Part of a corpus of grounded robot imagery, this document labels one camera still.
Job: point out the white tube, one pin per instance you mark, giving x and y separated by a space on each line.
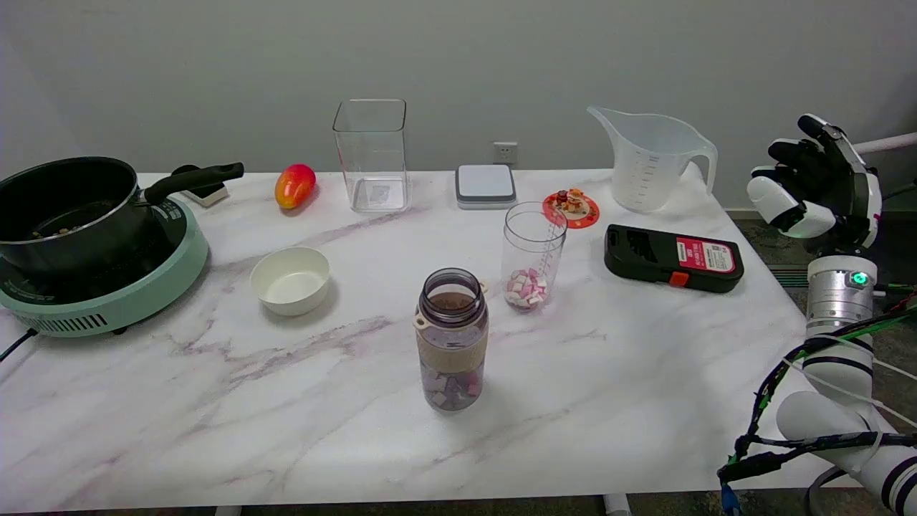
888 142

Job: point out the small clear measuring cup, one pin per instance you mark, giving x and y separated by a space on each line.
531 251

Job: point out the black box with red label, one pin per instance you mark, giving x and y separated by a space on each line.
666 256

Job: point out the green induction cooker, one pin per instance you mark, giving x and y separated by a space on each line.
143 287

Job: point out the white bowl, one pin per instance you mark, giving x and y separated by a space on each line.
290 281

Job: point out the white wall socket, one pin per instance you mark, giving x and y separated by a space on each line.
505 152

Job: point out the floor vent grille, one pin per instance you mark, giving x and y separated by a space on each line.
784 275

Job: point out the white table leg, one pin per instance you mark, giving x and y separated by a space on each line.
616 506
228 512

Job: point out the red yellow mango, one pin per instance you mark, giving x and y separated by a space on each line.
294 186

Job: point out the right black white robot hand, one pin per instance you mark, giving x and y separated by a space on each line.
856 193

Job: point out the small white black device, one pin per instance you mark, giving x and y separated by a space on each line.
208 193

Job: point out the clear square plastic container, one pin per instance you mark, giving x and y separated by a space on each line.
372 154

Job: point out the white grey kitchen scale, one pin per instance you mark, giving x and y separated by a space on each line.
485 185

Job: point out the clear bottle with beige band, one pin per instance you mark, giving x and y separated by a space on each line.
452 344

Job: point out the red coaster with figurine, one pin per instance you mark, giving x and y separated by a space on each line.
573 208

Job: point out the large translucent measuring jug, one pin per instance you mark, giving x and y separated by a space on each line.
648 161

